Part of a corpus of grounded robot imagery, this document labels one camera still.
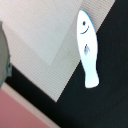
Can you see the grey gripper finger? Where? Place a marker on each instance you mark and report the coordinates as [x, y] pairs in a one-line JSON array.
[[5, 65]]

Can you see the small white salt shaker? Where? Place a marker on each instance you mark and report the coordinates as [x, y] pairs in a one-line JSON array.
[[88, 48]]

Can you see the beige woven placemat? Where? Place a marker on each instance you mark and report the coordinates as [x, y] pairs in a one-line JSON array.
[[42, 40]]

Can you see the brown stove board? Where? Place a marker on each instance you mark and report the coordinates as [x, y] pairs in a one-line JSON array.
[[17, 112]]

